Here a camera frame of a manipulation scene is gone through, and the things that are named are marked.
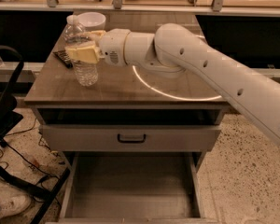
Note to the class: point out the black rxbar chocolate wrapper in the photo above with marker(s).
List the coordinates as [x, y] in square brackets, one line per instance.
[63, 57]

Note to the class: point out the metal rail with brackets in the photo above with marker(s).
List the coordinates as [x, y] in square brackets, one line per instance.
[220, 7]

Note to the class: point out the clear plastic water bottle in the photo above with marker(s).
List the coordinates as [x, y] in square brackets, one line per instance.
[75, 37]

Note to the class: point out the closed grey drawer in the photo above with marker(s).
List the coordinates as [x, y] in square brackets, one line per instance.
[65, 137]

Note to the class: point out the white sneaker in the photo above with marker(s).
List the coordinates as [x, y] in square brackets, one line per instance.
[14, 206]

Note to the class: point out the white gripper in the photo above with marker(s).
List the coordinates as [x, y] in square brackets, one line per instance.
[112, 47]

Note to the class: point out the black drawer handle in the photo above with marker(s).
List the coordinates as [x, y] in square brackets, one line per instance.
[131, 139]

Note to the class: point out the grey wooden drawer cabinet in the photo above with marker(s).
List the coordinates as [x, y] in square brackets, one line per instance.
[123, 96]

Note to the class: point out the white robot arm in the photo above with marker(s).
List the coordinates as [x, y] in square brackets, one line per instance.
[174, 49]

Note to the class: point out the white ceramic bowl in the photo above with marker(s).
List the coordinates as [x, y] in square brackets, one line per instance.
[92, 20]

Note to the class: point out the open grey bottom drawer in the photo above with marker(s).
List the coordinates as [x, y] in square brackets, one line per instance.
[133, 188]

